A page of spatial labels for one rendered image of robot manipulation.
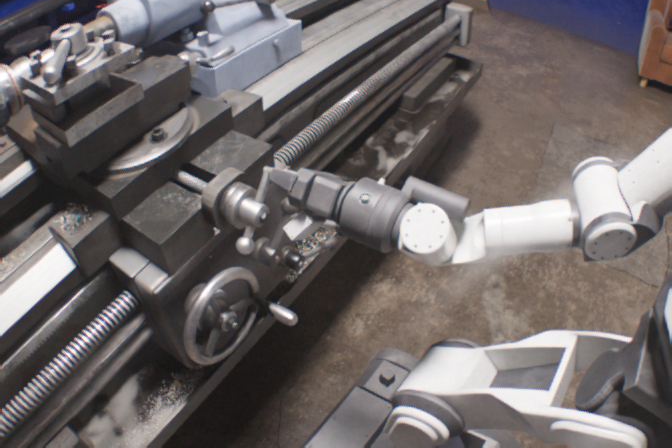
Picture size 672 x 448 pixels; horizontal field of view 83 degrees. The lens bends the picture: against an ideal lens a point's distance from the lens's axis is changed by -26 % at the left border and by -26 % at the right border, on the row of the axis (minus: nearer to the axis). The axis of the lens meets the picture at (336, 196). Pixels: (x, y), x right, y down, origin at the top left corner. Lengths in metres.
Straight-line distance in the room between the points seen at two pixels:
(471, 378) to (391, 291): 1.06
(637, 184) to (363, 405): 0.95
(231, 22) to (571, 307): 1.53
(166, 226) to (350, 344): 0.99
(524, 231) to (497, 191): 1.63
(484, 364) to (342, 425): 0.59
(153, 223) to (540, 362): 0.66
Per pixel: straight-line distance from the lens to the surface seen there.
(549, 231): 0.66
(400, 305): 1.76
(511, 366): 0.81
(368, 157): 1.68
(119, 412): 1.19
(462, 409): 0.80
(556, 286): 1.96
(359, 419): 1.32
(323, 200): 0.70
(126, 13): 1.05
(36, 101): 0.86
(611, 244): 0.64
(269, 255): 0.99
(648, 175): 0.64
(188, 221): 0.81
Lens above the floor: 1.41
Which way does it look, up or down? 41 degrees down
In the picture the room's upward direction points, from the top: 1 degrees counter-clockwise
